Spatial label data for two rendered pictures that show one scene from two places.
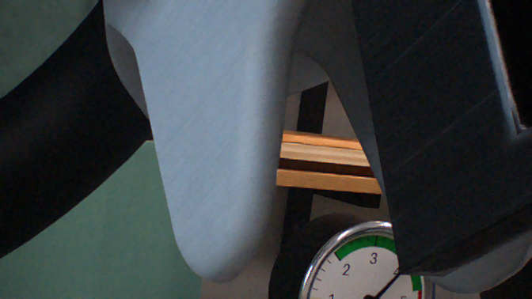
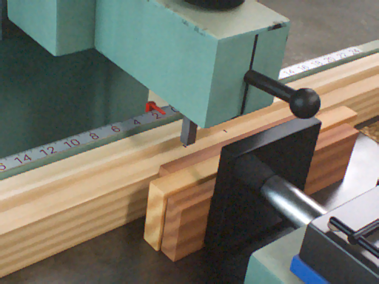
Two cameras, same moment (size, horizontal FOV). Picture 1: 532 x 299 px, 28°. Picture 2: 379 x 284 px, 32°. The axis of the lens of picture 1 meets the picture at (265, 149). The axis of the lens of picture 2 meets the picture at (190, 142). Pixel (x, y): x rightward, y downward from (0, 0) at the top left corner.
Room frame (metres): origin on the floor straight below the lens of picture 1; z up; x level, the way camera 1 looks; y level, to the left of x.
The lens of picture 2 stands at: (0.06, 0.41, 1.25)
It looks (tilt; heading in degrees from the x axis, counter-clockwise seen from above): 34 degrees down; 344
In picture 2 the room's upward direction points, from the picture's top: 8 degrees clockwise
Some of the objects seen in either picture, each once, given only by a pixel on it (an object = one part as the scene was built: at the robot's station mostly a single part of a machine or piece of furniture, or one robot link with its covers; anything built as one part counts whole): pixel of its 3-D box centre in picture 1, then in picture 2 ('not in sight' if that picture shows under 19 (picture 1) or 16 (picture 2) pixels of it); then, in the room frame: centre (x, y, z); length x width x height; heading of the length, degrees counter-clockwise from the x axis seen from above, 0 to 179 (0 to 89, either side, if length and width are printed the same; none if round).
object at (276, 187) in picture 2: not in sight; (292, 205); (0.40, 0.23, 0.95); 0.09 x 0.07 x 0.09; 118
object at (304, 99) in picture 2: not in sight; (279, 87); (0.41, 0.25, 1.04); 0.06 x 0.02 x 0.02; 28
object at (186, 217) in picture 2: not in sight; (267, 186); (0.45, 0.23, 0.93); 0.20 x 0.02 x 0.05; 118
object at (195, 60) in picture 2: not in sight; (185, 43); (0.50, 0.30, 1.03); 0.14 x 0.07 x 0.09; 28
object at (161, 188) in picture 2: not in sight; (259, 171); (0.47, 0.23, 0.93); 0.22 x 0.02 x 0.06; 118
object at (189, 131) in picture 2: not in sight; (191, 115); (0.48, 0.29, 0.97); 0.01 x 0.01 x 0.05; 28
